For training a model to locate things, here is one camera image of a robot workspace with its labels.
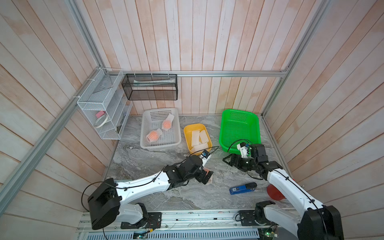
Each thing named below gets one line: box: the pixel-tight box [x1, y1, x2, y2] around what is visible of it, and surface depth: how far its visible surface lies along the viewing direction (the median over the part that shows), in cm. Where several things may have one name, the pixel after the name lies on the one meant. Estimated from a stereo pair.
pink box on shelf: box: [95, 110, 106, 119], surface depth 83 cm
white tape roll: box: [94, 114, 109, 129], surface depth 81 cm
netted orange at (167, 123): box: [161, 113, 175, 131], surface depth 110 cm
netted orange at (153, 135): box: [146, 128, 163, 143], surface depth 101 cm
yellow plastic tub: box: [183, 123, 213, 155], surface depth 108 cm
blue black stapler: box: [229, 182, 258, 195], surface depth 82 cm
